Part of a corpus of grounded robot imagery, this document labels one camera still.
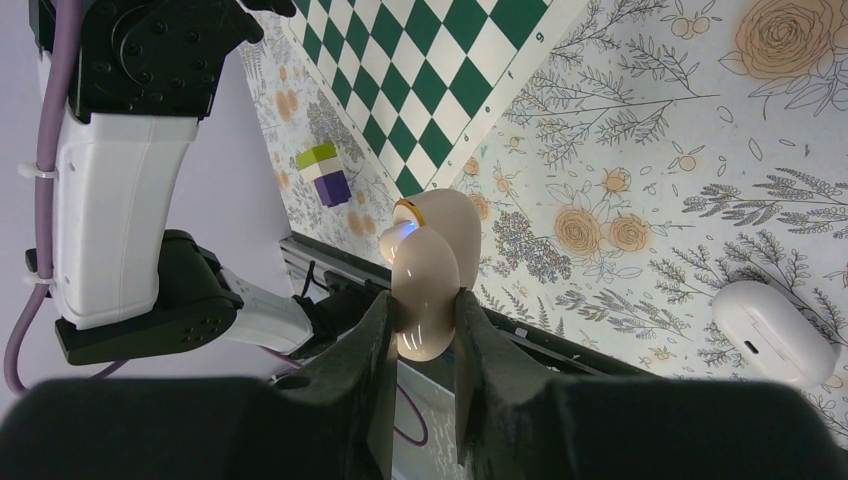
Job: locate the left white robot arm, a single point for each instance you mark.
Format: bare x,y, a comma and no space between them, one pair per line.
128,86

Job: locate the floral patterned table mat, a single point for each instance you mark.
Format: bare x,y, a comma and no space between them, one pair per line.
662,150

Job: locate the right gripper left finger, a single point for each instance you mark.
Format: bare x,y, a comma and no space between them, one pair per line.
333,418

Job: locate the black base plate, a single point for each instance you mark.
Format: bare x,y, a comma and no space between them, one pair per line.
549,350

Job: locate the white earbud case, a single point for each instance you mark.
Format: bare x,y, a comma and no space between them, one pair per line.
772,335

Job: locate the green white chessboard mat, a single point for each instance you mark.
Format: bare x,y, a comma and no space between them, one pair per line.
419,84

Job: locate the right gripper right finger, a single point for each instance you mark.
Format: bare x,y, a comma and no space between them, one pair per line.
515,416

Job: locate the beige earbud charging case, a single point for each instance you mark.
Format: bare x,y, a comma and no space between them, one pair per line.
434,246

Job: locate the green white purple block stack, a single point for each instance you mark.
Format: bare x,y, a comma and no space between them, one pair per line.
321,166

